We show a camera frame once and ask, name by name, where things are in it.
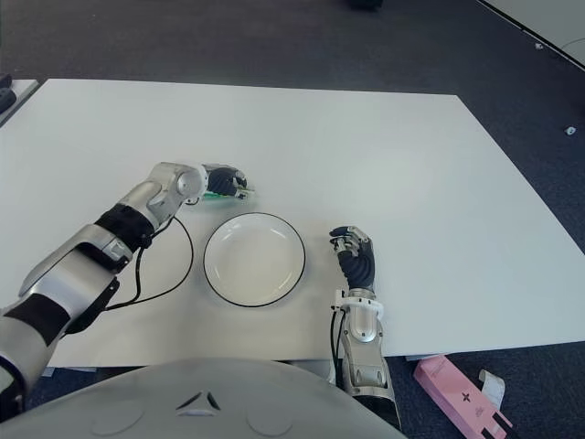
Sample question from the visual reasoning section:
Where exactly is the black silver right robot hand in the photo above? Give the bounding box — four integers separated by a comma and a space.
327, 225, 377, 294

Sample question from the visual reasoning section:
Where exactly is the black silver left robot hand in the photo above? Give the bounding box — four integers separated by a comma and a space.
200, 163, 250, 202

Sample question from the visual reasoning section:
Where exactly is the green white toothpaste tube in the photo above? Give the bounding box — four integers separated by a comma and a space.
202, 185, 258, 205

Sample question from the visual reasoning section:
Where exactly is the white plate with black rim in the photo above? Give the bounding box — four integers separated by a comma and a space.
203, 211, 306, 307

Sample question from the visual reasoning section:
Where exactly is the pink cardboard box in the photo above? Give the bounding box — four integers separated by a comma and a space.
413, 354, 514, 439

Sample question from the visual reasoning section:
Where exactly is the white paper slip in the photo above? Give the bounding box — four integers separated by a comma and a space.
477, 368, 506, 409

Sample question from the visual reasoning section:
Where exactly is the white side table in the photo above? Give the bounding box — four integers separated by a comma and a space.
0, 79, 38, 127

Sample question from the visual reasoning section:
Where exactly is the grey robot torso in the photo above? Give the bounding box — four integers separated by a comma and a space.
0, 358, 408, 439

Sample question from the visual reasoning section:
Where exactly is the white distant table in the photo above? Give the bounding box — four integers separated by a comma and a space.
477, 0, 585, 70

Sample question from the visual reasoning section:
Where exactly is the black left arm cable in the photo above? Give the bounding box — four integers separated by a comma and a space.
103, 214, 195, 313

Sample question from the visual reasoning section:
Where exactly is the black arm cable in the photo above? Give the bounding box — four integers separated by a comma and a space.
103, 214, 195, 313
329, 306, 347, 383

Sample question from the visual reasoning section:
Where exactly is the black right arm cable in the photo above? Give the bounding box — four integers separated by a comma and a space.
329, 306, 347, 383

